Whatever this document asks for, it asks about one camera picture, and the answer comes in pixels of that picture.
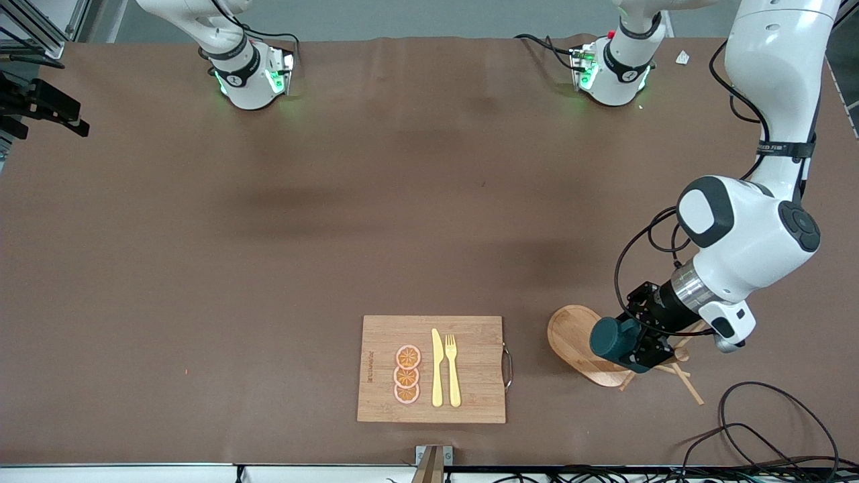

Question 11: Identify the dark green ribbed cup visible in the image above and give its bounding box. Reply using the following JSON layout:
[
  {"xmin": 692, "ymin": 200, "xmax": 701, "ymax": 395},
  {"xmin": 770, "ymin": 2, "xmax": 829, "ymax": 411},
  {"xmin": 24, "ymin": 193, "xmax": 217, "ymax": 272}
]
[{"xmin": 589, "ymin": 317, "xmax": 652, "ymax": 374}]

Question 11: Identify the wooden cup rack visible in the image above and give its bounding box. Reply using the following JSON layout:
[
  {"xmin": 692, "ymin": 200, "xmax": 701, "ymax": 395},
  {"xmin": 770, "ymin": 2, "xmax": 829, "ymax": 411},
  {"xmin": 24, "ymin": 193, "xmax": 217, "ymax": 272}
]
[{"xmin": 546, "ymin": 305, "xmax": 707, "ymax": 407}]

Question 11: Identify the bamboo cutting board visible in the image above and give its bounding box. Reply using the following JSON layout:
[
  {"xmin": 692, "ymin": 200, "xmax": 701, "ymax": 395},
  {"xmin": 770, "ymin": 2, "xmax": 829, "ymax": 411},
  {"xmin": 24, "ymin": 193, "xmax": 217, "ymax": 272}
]
[{"xmin": 356, "ymin": 315, "xmax": 513, "ymax": 425}]

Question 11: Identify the yellow plastic fork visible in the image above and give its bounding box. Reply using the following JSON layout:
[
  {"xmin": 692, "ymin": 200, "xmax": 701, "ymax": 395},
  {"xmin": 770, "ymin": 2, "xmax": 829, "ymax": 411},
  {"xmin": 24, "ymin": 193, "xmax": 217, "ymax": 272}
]
[{"xmin": 445, "ymin": 334, "xmax": 462, "ymax": 409}]

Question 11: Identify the yellow plastic knife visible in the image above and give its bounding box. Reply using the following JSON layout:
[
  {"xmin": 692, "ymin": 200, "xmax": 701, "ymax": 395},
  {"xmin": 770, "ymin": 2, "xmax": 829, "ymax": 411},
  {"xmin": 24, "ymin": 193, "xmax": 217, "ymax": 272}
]
[{"xmin": 431, "ymin": 328, "xmax": 444, "ymax": 408}]

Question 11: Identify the brown table mat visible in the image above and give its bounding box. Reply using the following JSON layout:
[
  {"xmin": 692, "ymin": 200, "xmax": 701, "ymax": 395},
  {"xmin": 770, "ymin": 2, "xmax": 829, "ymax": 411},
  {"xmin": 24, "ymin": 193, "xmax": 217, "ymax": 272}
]
[{"xmin": 0, "ymin": 34, "xmax": 859, "ymax": 468}]

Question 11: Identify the brown bar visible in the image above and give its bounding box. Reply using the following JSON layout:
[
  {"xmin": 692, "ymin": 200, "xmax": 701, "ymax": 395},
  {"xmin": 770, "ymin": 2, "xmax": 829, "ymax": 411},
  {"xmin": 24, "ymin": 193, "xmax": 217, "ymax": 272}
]
[{"xmin": 411, "ymin": 446, "xmax": 445, "ymax": 483}]

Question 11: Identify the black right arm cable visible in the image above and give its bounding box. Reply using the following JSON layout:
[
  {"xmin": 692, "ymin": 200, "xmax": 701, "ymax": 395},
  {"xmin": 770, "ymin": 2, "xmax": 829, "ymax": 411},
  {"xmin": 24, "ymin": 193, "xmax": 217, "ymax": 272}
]
[{"xmin": 0, "ymin": 52, "xmax": 69, "ymax": 70}]

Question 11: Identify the aluminium frame profile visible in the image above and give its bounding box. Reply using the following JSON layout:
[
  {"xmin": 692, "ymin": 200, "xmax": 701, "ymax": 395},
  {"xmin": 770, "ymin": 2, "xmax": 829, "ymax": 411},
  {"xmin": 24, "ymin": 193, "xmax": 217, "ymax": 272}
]
[{"xmin": 0, "ymin": 0, "xmax": 91, "ymax": 61}]

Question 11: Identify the black looped cable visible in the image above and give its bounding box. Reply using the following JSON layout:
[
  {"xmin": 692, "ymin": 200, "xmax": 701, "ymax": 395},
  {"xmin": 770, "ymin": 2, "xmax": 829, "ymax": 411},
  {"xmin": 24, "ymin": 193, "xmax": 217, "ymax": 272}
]
[
  {"xmin": 679, "ymin": 423, "xmax": 796, "ymax": 470},
  {"xmin": 718, "ymin": 381, "xmax": 841, "ymax": 470}
]

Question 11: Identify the black base cable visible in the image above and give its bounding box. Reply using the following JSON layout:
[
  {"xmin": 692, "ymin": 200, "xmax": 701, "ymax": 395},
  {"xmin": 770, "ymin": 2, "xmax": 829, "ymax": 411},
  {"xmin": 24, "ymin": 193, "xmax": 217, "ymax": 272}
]
[
  {"xmin": 238, "ymin": 23, "xmax": 301, "ymax": 68},
  {"xmin": 513, "ymin": 34, "xmax": 585, "ymax": 71}
]

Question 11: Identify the white table edge rail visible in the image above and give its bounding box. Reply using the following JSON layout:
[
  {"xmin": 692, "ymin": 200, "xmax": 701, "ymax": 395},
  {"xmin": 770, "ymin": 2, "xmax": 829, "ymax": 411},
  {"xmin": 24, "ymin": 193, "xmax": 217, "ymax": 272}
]
[{"xmin": 0, "ymin": 463, "xmax": 417, "ymax": 483}]

